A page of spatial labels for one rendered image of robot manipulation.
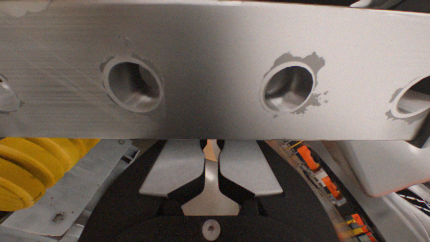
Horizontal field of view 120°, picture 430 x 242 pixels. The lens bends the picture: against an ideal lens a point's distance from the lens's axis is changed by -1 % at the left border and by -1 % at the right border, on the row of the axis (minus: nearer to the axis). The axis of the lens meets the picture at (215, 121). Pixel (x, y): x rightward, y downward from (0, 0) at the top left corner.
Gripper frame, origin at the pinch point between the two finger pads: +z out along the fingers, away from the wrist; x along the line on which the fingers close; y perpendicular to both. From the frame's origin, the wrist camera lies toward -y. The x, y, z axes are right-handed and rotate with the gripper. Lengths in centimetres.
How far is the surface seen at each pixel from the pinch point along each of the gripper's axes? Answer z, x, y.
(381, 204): 49, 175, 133
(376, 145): 8.5, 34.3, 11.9
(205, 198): 36, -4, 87
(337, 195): 185, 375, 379
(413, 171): 8, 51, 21
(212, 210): 31, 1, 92
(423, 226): 29, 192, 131
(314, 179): 344, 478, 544
